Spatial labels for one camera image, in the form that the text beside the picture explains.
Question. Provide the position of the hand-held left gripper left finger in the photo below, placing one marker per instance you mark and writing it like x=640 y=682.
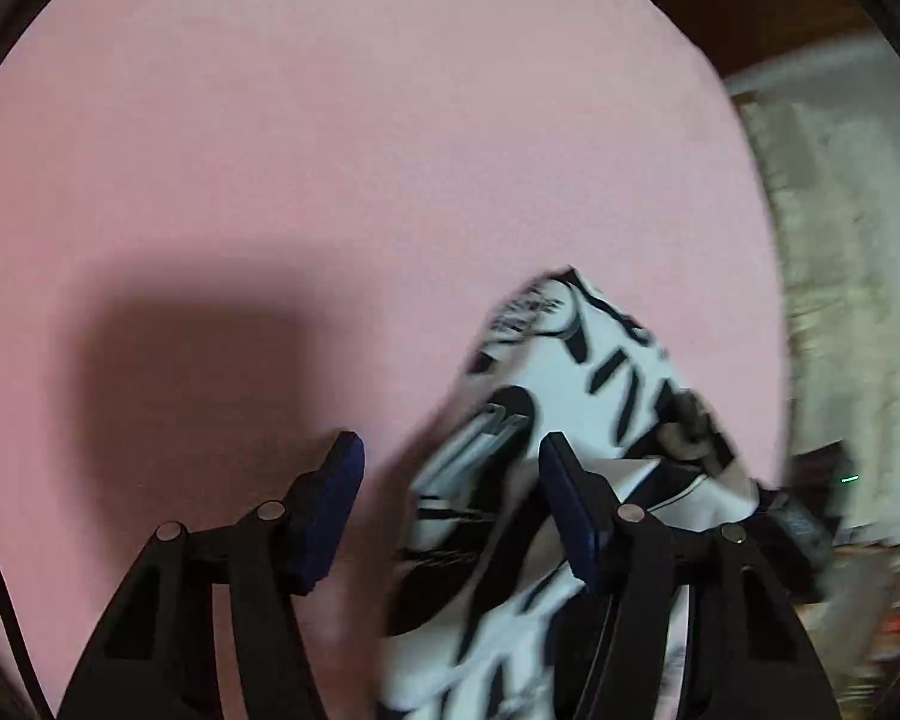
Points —
x=330 y=510

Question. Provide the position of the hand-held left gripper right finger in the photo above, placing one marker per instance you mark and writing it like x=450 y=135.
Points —
x=570 y=510

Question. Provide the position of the black white lettered jacket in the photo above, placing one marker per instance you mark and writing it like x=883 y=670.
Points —
x=487 y=555

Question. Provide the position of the lace covered furniture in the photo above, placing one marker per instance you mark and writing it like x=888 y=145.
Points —
x=847 y=240

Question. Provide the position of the pink bed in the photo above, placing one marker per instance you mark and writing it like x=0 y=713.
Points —
x=270 y=127

